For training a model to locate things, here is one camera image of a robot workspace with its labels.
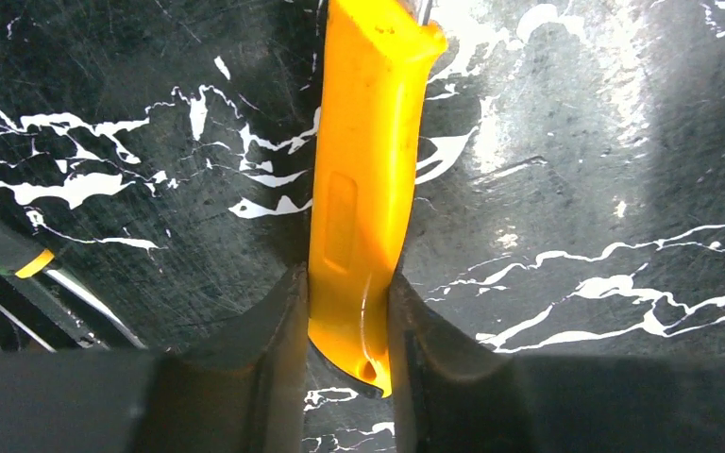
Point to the orange handled hammer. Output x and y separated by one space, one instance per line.
377 60

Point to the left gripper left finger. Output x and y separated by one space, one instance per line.
240 390

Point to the orange black screwdriver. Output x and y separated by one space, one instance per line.
23 257

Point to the black marbled mat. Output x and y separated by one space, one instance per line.
569 194

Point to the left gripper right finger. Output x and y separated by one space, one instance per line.
452 394

